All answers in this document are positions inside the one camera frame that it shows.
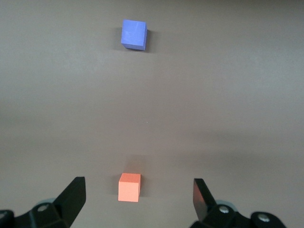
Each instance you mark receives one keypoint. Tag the orange foam block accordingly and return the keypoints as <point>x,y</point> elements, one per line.
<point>128,191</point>

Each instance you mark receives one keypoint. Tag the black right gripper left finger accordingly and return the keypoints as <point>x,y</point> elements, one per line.
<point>69,202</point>

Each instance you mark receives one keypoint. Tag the purple foam block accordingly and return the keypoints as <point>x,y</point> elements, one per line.
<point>133,34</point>

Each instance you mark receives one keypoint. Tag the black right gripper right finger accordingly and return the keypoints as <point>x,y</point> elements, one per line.
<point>204,204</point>

